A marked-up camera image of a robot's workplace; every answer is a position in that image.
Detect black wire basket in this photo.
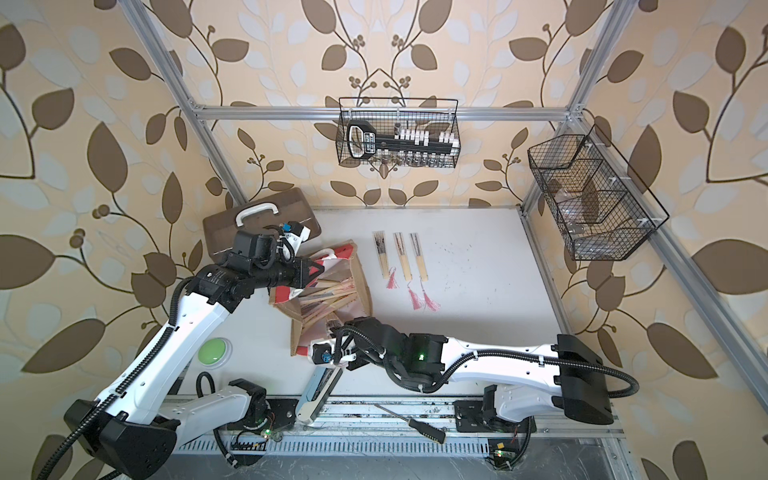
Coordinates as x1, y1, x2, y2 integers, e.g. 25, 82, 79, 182
527, 126, 670, 261
335, 95, 462, 169

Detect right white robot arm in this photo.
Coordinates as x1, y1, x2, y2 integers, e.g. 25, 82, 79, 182
297, 317, 640, 435

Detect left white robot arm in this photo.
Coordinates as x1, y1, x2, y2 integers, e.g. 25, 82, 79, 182
37, 221, 324, 479

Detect grey stapler tool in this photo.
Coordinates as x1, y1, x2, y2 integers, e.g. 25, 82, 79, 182
295, 366, 344, 425

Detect green round button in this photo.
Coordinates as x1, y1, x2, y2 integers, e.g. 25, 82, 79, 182
196, 337, 233, 369

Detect black socket set holder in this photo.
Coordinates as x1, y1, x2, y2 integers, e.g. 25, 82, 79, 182
342, 120, 461, 161

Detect back black wire basket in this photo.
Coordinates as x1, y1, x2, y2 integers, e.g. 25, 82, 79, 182
335, 95, 462, 169

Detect brown toolbox with white handle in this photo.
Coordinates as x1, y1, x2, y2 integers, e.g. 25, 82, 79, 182
203, 188, 322, 257

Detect black handled screwdriver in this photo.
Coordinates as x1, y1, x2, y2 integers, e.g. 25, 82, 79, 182
374, 404, 446, 445

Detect folding fan plain wood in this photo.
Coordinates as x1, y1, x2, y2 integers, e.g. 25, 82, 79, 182
393, 232, 423, 310

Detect folding fans in bag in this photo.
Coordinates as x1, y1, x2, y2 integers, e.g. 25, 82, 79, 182
298, 278, 359, 330

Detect folding fan black print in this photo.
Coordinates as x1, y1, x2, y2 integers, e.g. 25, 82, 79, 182
373, 231, 398, 290

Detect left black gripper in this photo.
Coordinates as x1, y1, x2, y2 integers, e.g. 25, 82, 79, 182
249, 254, 324, 291

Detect right black wire basket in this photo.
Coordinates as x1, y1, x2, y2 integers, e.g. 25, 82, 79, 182
527, 126, 670, 261

